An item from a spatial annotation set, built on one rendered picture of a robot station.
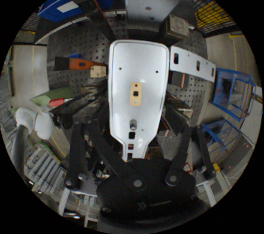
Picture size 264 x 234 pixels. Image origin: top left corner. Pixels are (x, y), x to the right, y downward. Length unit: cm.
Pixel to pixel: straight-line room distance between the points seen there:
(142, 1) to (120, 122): 42
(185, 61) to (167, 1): 24
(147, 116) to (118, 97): 14
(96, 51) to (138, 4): 51
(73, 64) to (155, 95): 28
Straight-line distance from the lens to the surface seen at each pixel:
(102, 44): 67
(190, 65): 39
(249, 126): 805
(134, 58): 31
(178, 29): 33
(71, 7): 42
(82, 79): 71
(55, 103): 28
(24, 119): 78
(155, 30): 36
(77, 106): 23
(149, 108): 34
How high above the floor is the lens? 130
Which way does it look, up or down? 69 degrees down
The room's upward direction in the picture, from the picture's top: 178 degrees counter-clockwise
